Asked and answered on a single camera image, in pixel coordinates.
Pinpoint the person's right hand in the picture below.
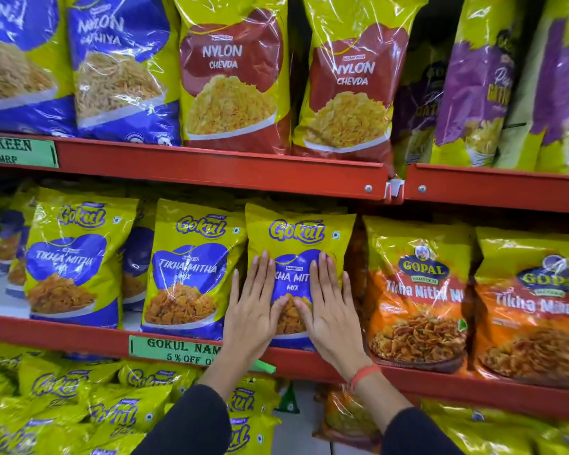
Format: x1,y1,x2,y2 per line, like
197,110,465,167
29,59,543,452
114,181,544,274
293,252,374,379

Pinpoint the person's left hand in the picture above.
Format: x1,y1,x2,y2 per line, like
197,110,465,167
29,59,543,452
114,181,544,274
219,251,290,364

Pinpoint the yellow blue snack packet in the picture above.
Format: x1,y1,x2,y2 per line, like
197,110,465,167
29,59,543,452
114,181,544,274
245,203,357,352

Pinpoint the person's right forearm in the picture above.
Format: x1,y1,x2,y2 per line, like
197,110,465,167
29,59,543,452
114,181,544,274
348,366,464,455

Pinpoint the person's left forearm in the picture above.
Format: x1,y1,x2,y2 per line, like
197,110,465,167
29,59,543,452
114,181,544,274
132,348,260,455

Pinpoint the orange yellow snack bag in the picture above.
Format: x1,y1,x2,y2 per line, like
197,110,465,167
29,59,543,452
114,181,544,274
472,227,569,390
362,215,476,376

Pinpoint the orange wristband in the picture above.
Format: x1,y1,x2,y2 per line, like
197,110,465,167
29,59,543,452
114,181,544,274
348,364,382,393

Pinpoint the green paper shelf label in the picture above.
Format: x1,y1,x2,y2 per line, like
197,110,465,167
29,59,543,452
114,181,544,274
0,135,60,170
128,335,277,375

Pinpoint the green packet corner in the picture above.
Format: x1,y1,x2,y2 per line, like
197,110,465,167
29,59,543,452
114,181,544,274
275,381,301,415

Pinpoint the white plastic shelf clip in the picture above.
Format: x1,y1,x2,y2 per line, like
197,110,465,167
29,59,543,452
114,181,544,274
383,178,405,204

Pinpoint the small orange snack bag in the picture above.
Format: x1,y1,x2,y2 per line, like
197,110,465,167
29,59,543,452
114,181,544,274
312,384,386,454

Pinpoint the row of yellow blue packets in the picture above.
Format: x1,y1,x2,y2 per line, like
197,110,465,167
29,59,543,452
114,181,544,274
0,182,248,342

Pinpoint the large red yellow snack bag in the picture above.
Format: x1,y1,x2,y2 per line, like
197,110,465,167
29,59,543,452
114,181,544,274
171,0,293,156
291,0,430,172

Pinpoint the large purple yellow snack bag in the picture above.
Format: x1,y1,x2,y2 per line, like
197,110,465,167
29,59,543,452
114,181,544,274
494,0,569,176
392,38,452,179
430,0,524,168

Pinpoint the pile of small yellow packets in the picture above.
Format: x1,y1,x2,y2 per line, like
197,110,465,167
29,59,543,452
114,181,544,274
0,342,283,455

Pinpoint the heap of yellow bags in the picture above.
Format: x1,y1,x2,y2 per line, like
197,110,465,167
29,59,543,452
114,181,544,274
419,398,569,455

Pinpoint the large blue yellow snack bag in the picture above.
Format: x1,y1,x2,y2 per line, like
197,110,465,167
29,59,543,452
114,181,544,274
0,0,78,138
65,0,183,147

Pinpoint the long red metal shelf rail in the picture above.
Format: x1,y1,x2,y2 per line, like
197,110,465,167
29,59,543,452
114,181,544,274
0,313,569,421

